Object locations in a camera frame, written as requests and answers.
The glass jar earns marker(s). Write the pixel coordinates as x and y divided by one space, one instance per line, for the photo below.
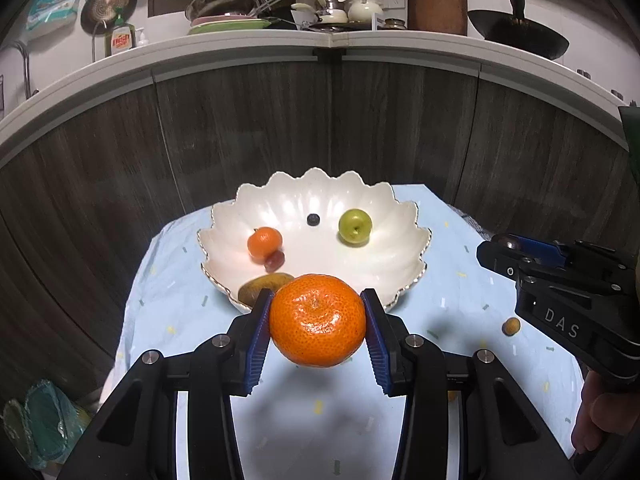
394 24

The person's right hand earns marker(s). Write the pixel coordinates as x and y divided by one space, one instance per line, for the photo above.
600 415

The green plastic basin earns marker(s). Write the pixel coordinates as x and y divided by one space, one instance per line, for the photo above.
230 29

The light blue speckled tablecloth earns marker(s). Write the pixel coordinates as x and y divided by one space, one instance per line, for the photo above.
450 310

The white scalloped bowl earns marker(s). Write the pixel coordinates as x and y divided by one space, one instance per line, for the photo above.
315 252

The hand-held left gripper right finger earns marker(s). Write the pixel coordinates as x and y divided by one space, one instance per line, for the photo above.
375 345

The copper coloured hanging pan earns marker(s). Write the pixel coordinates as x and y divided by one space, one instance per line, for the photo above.
104 7

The clear pump soap bottle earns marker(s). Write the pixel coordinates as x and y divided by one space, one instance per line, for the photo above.
142 40

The large orange mandarin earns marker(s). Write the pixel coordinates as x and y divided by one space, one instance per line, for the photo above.
317 320

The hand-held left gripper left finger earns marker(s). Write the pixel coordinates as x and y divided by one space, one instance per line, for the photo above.
257 345

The wooden cutting board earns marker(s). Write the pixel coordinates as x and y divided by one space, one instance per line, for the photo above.
437 2

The cream pot with lid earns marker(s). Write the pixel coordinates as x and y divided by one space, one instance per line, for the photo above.
365 10

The pink plate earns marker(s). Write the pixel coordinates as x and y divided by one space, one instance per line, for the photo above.
220 21

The black wok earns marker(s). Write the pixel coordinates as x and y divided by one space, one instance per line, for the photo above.
520 35

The white wall socket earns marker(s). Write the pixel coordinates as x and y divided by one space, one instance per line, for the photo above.
390 0

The red grape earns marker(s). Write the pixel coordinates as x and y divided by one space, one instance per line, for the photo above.
276 261

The brown kiwi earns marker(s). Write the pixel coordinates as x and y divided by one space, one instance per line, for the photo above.
260 287

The green dish soap bottle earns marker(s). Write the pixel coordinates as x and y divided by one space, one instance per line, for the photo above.
120 40

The brown longan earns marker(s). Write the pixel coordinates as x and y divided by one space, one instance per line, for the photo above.
511 326

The steel kitchen faucet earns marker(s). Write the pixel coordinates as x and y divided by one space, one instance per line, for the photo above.
25 60

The green plastic bag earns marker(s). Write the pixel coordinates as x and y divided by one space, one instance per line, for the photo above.
45 425

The small orange mandarin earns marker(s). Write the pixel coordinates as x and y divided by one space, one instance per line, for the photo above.
264 241

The small green apple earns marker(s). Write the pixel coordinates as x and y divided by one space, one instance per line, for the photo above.
355 226

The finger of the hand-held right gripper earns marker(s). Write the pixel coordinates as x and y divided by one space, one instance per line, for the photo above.
495 259
545 252

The dark blueberry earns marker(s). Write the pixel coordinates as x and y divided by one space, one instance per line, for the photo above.
313 219

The metal tongs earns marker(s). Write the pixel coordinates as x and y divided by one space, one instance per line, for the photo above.
265 5

